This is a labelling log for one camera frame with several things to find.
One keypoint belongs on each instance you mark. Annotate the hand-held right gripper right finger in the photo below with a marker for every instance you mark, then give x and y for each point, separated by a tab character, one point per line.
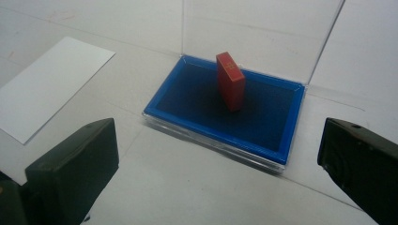
363	162

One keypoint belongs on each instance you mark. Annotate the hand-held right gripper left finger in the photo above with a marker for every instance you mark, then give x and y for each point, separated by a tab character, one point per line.
75	168

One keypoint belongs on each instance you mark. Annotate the blue ink pad clear case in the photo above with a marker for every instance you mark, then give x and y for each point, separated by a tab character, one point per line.
228	115

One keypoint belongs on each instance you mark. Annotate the red rectangular stamp block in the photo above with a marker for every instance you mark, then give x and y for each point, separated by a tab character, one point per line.
231	82

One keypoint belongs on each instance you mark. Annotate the white paper sheet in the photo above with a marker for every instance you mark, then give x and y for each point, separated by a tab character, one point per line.
47	90

